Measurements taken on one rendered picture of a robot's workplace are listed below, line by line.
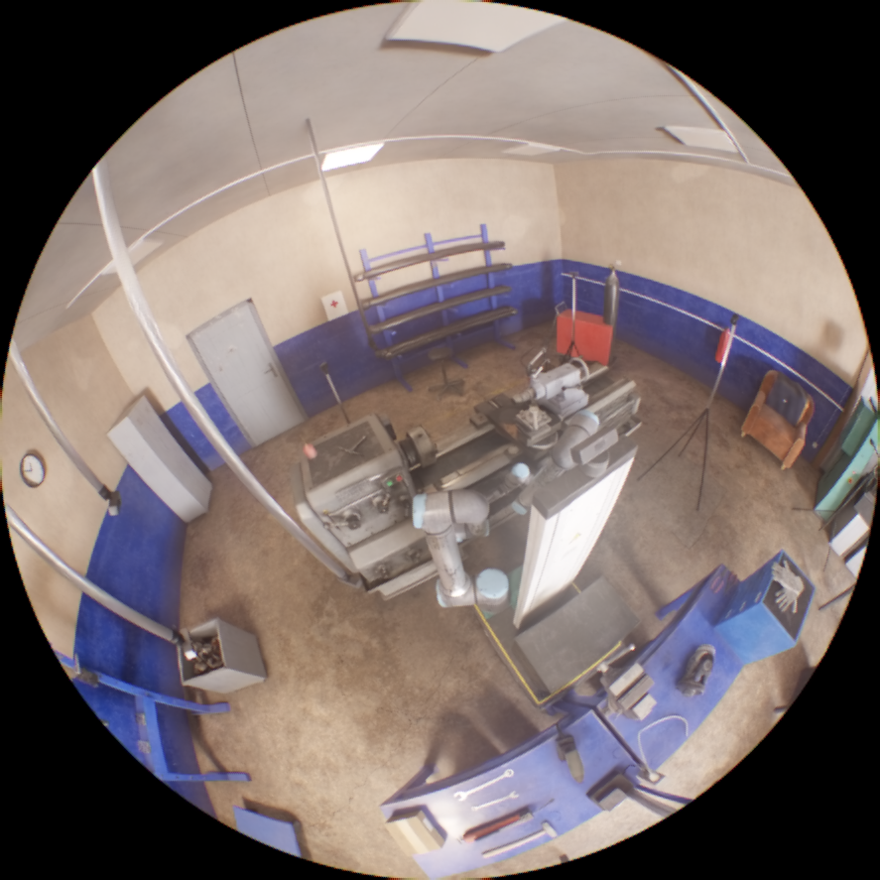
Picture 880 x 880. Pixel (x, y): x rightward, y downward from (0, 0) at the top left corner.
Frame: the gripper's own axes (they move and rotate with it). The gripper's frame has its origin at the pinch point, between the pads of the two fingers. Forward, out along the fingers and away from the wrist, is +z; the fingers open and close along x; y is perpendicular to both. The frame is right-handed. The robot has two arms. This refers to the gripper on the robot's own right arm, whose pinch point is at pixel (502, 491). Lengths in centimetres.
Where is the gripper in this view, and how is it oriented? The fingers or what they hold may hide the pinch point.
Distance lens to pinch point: 194.8
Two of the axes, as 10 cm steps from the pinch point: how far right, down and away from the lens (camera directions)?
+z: -1.5, 5.2, 8.4
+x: 8.2, -4.1, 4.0
